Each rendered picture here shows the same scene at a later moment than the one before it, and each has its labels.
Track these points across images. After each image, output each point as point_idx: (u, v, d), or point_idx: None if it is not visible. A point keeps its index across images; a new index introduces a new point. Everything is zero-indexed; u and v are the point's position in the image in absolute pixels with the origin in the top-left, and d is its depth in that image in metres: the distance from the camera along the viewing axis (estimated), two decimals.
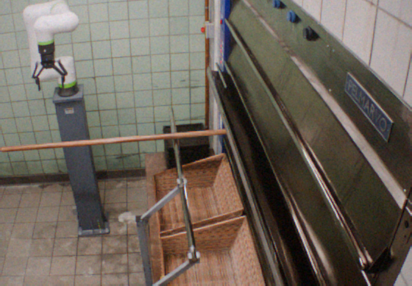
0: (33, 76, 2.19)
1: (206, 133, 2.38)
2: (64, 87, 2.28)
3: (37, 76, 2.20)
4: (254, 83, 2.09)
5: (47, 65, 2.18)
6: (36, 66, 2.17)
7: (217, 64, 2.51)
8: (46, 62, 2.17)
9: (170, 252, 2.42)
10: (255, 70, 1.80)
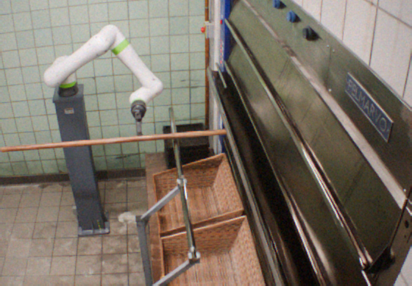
0: None
1: (206, 133, 2.39)
2: (138, 118, 2.40)
3: (137, 132, 2.54)
4: (254, 83, 2.09)
5: None
6: None
7: (217, 64, 2.51)
8: None
9: (170, 252, 2.42)
10: (255, 70, 1.80)
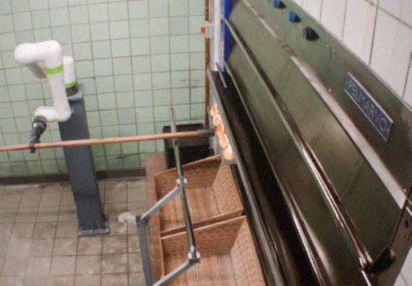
0: None
1: (96, 141, 2.31)
2: (32, 145, 2.25)
3: None
4: (254, 83, 2.09)
5: None
6: None
7: (217, 64, 2.51)
8: None
9: (170, 252, 2.42)
10: (255, 70, 1.80)
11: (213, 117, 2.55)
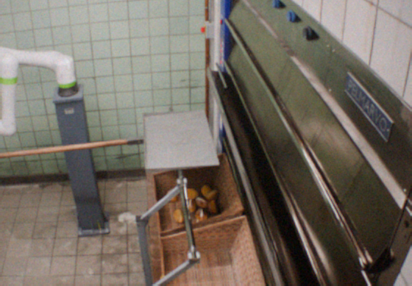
0: None
1: (32, 152, 2.29)
2: None
3: None
4: (254, 83, 2.09)
5: None
6: None
7: (217, 64, 2.51)
8: None
9: (170, 252, 2.42)
10: (255, 70, 1.80)
11: None
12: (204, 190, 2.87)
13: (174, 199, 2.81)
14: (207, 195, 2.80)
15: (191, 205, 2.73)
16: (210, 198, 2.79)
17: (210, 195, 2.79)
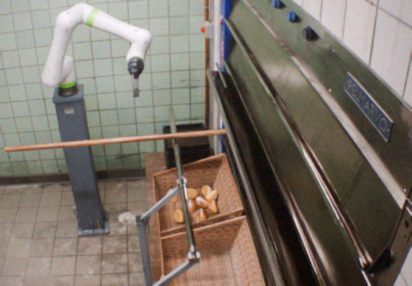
0: None
1: (210, 133, 2.39)
2: (135, 71, 2.21)
3: (134, 89, 2.35)
4: (254, 83, 2.09)
5: (133, 73, 2.36)
6: None
7: (217, 64, 2.51)
8: (133, 72, 2.38)
9: (170, 252, 2.42)
10: (255, 70, 1.80)
11: None
12: (204, 190, 2.87)
13: (174, 199, 2.81)
14: (207, 195, 2.80)
15: (191, 205, 2.73)
16: (210, 198, 2.79)
17: (210, 195, 2.79)
